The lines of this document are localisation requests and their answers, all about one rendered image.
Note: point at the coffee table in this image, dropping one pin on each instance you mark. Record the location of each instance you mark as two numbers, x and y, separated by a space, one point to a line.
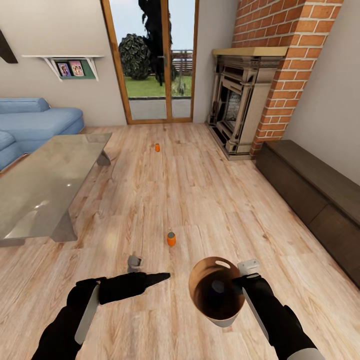
36 195

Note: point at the trash can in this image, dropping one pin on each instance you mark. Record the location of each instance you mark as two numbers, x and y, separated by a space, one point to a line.
200 279

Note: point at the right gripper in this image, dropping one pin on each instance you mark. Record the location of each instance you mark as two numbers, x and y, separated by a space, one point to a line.
238 285

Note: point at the cabinet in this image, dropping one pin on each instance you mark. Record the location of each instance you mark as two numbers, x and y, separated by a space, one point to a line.
325 200

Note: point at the sofa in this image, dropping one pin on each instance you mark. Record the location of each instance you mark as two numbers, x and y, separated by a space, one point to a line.
27 123

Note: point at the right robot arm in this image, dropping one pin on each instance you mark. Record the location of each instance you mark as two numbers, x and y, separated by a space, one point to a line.
278 322

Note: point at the shelf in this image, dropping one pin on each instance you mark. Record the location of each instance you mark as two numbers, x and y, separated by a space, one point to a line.
86 61

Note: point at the door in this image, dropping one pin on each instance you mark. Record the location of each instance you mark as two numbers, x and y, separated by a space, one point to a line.
154 46

